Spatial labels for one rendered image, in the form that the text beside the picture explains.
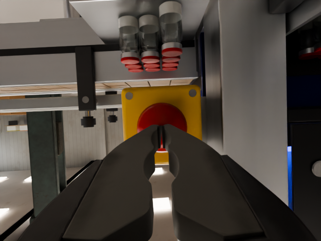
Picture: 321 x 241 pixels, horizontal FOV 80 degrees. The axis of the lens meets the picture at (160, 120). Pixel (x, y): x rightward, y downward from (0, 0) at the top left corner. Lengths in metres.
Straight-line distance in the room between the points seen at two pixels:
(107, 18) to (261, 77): 0.17
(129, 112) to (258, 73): 0.12
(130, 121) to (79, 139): 10.92
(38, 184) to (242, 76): 2.91
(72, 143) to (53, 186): 8.33
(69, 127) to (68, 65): 10.88
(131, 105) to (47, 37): 0.21
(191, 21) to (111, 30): 0.10
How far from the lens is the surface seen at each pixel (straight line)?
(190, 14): 0.24
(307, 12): 0.21
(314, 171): 0.23
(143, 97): 0.17
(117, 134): 10.56
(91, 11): 0.23
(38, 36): 0.36
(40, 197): 3.05
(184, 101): 0.17
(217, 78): 0.20
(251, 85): 0.20
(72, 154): 11.34
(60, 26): 0.35
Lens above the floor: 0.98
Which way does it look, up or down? 2 degrees up
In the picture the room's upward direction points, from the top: 178 degrees clockwise
